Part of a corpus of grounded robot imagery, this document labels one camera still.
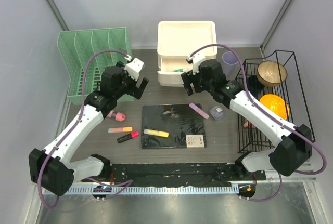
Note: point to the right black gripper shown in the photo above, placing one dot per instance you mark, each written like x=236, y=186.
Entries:
x=187, y=81

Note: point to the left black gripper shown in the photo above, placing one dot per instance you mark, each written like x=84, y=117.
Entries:
x=125, y=74

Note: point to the white drawer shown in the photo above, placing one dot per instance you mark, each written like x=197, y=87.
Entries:
x=167, y=65
x=172, y=84

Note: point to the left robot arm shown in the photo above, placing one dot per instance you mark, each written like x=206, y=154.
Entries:
x=54, y=164

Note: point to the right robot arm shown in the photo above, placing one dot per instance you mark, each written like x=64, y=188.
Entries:
x=290, y=151

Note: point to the pink capped pen bundle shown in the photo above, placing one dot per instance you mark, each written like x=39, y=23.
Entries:
x=117, y=116

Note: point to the orange highlighter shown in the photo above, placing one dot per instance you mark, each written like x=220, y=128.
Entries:
x=120, y=130

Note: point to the black notebook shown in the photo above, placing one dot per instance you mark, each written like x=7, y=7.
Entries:
x=178, y=120

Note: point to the black pink highlighter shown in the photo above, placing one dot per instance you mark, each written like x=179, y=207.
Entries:
x=127, y=137

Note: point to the white drawer cabinet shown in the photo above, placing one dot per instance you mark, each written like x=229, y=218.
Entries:
x=178, y=39

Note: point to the yellow highlighter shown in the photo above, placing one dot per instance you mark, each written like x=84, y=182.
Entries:
x=156, y=133

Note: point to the clear paperclip jar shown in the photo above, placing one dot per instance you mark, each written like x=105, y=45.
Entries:
x=217, y=113

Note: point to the purple cup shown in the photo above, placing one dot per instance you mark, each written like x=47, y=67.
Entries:
x=229, y=63

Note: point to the white eraser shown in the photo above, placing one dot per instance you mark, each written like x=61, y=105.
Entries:
x=195, y=141

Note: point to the black cup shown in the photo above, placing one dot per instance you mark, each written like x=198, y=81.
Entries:
x=254, y=86

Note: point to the pink cup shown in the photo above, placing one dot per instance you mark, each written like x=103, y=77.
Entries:
x=248, y=124

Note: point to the green file organizer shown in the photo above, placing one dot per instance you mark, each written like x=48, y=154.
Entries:
x=76, y=48

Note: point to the wooden bowl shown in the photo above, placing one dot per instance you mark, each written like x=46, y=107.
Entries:
x=271, y=73

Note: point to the orange bowl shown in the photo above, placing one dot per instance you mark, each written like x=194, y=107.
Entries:
x=276, y=104

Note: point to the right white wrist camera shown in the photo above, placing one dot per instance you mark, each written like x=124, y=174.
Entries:
x=196, y=60

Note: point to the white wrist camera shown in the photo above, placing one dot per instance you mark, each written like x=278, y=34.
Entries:
x=133, y=67
x=196, y=60

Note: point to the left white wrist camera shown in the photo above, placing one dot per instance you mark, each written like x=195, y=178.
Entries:
x=133, y=67

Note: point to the black wire rack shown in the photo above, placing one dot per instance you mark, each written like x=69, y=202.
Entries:
x=291, y=90

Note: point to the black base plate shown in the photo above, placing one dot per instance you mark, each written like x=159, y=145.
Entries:
x=175, y=175

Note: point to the white cable duct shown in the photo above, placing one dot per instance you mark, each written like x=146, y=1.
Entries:
x=92, y=189

